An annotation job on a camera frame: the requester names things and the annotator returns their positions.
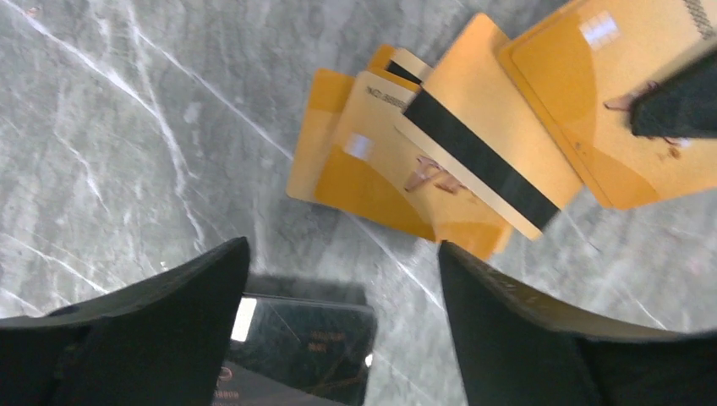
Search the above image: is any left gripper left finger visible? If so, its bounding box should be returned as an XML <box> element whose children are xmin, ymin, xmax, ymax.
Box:
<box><xmin>1</xmin><ymin>238</ymin><xmax>250</xmax><ymax>405</ymax></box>

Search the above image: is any black card stack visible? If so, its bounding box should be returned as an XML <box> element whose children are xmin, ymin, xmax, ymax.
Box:
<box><xmin>212</xmin><ymin>275</ymin><xmax>377</xmax><ymax>405</ymax></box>

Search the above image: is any orange credit card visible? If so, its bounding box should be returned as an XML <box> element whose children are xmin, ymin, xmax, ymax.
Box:
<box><xmin>498</xmin><ymin>0</ymin><xmax>716</xmax><ymax>209</ymax></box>

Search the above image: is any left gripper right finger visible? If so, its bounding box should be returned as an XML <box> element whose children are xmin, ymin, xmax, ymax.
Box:
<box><xmin>438</xmin><ymin>241</ymin><xmax>716</xmax><ymax>405</ymax></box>

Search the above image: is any orange card stack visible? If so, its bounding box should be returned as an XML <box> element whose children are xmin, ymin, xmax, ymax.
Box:
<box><xmin>285</xmin><ymin>43</ymin><xmax>515</xmax><ymax>261</ymax></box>

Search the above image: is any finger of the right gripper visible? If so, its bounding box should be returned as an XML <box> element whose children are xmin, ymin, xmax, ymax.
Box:
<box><xmin>630</xmin><ymin>50</ymin><xmax>716</xmax><ymax>140</ymax></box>

